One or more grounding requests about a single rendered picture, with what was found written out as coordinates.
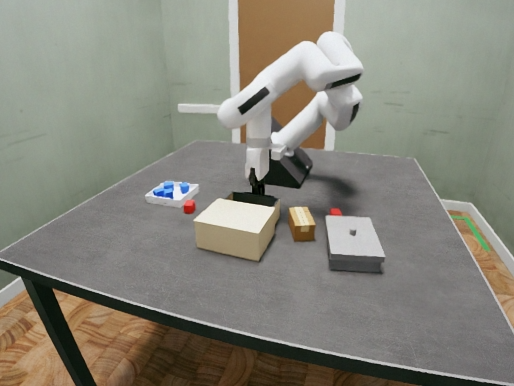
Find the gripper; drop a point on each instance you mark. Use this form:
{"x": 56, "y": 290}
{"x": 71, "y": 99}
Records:
{"x": 256, "y": 167}

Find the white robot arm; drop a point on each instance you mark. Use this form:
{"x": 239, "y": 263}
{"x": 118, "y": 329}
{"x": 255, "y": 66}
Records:
{"x": 306, "y": 62}

